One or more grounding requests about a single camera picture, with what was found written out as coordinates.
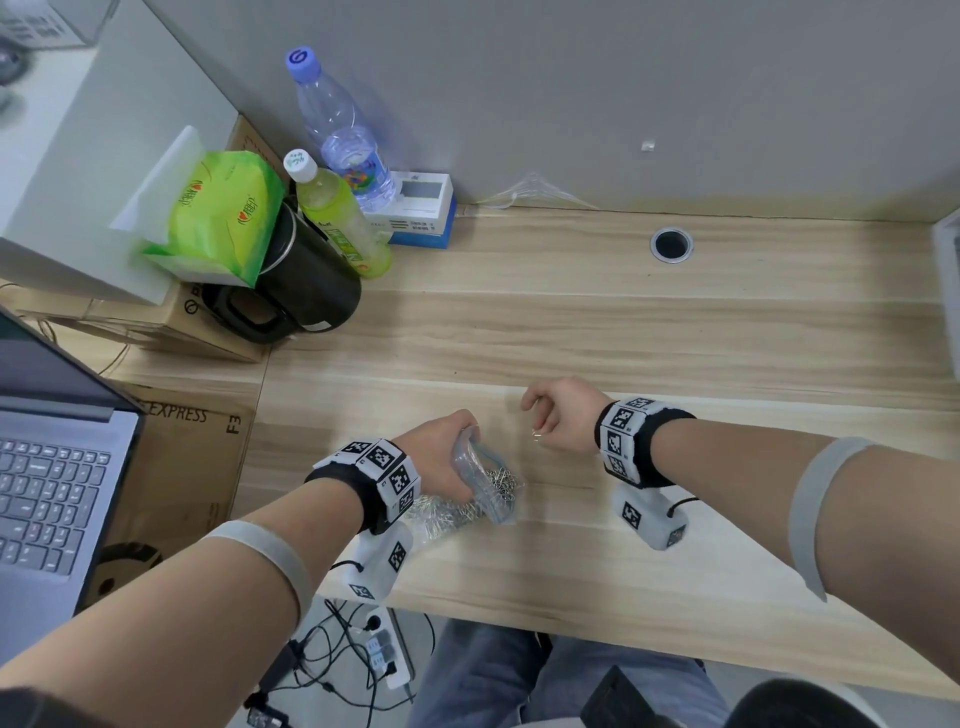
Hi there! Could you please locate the small white printed carton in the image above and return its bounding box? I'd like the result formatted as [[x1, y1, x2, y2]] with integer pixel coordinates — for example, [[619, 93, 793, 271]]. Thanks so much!
[[0, 0, 121, 50]]

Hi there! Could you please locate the person's right hand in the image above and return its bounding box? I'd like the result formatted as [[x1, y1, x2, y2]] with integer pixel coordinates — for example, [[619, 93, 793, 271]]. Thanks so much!
[[521, 374, 616, 455]]

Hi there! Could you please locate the white wrist camera block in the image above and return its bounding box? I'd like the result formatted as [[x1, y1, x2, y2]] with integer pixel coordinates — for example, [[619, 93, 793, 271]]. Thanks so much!
[[613, 483, 690, 553], [346, 522, 415, 604]]

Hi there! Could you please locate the light wooden table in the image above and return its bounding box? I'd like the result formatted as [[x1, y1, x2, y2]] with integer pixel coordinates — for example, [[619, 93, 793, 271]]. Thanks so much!
[[0, 206, 960, 703]]

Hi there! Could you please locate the white sheet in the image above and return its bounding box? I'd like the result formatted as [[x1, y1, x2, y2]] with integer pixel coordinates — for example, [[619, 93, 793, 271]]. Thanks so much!
[[108, 125, 204, 234]]

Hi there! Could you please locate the green tissue pack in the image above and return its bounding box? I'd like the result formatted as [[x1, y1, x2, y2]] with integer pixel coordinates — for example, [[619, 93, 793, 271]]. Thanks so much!
[[140, 149, 286, 289]]

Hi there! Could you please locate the grey laptop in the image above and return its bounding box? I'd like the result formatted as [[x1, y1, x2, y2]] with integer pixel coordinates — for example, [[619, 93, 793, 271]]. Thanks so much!
[[0, 307, 148, 665]]

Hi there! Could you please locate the brown box with circle logo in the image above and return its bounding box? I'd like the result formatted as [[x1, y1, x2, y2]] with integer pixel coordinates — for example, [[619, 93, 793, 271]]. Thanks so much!
[[0, 281, 268, 365]]

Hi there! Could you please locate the clear plastic zip bag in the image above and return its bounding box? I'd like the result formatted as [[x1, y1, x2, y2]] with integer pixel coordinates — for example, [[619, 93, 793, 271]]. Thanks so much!
[[408, 425, 525, 545]]

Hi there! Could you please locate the clear water bottle purple cap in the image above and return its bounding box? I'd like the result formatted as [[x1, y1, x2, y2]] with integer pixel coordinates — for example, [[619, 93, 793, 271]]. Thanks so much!
[[284, 46, 397, 213]]

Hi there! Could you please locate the white and blue box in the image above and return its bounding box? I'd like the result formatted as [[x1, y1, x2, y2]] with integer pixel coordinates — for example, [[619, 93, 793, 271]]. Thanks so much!
[[367, 170, 457, 250]]

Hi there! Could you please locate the person's dark left sleeve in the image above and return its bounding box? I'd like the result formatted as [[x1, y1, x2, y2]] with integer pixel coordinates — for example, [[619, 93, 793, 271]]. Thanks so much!
[[0, 683, 114, 728]]

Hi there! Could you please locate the person's left forearm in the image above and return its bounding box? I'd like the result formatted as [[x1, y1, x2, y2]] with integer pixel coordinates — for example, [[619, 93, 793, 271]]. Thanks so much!
[[0, 479, 365, 728]]

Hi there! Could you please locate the brown cardboard box black print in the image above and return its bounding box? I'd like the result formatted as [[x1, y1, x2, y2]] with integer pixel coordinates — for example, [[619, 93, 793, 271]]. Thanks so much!
[[78, 386, 256, 609]]

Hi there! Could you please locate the black kettle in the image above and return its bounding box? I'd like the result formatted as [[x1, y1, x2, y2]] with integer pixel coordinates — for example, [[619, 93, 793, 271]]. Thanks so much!
[[200, 200, 363, 346]]

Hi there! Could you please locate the person's dark sleeve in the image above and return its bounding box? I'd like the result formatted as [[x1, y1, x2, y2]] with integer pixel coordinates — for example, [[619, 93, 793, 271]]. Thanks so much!
[[0, 683, 114, 728], [723, 677, 890, 728]]

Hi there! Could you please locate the white left wrist camera block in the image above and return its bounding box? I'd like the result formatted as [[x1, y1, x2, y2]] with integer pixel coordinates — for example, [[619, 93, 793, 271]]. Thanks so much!
[[346, 522, 415, 604]]

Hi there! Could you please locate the black office chair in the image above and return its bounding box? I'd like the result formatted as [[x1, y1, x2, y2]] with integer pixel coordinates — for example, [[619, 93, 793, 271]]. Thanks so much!
[[581, 665, 676, 728]]

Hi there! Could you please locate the white right wrist camera block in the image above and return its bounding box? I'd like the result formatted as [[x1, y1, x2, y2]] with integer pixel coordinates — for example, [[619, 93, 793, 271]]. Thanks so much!
[[613, 483, 690, 553]]

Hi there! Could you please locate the person's left hand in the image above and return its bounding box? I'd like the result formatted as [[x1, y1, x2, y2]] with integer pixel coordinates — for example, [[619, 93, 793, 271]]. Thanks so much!
[[393, 408, 481, 505]]

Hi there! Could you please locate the person's right forearm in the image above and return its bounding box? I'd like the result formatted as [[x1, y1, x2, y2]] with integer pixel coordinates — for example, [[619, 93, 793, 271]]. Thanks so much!
[[652, 419, 960, 703]]

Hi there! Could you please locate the white power strip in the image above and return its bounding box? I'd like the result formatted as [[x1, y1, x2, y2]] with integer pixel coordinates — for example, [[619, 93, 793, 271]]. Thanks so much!
[[359, 607, 415, 691]]

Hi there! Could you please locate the black wristband with markers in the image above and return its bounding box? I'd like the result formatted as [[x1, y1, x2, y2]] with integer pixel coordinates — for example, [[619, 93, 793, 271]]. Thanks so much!
[[303, 438, 423, 535], [594, 397, 697, 490]]

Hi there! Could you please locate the brown printed carton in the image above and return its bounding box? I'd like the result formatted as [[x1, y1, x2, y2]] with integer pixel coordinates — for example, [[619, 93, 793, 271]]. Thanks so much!
[[227, 113, 290, 181]]

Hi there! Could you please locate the black power adapter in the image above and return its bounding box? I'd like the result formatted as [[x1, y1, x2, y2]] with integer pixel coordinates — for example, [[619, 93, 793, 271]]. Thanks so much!
[[258, 641, 305, 695]]

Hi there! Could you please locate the yellow-green drink bottle white cap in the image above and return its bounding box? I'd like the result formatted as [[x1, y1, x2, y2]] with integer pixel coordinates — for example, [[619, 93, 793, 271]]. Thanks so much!
[[282, 148, 394, 280]]

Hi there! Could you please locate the black left wristband with markers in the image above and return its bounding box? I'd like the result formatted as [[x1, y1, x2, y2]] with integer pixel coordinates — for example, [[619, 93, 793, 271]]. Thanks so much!
[[303, 438, 423, 535]]

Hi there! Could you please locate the white drawer organizer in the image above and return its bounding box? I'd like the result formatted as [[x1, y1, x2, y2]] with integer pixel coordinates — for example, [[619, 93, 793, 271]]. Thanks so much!
[[932, 209, 960, 361]]

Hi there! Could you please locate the person's dark right sleeve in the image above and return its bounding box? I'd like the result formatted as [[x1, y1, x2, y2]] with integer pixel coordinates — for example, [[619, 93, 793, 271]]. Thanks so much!
[[723, 677, 890, 728]]

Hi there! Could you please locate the black right wristband with markers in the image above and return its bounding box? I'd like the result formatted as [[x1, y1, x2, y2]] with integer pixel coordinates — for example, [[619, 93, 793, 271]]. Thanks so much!
[[594, 397, 697, 490]]

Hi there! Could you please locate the round silver cable grommet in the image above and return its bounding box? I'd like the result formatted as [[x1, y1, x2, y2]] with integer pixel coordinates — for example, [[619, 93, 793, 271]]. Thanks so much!
[[649, 227, 695, 265]]

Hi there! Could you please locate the crumpled clear plastic wrap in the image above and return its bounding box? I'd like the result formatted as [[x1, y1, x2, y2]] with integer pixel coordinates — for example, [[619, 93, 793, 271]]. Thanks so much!
[[476, 172, 601, 211]]

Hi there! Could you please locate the large white cabinet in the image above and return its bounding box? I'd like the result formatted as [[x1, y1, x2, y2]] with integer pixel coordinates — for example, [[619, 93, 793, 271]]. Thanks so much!
[[0, 0, 240, 307]]

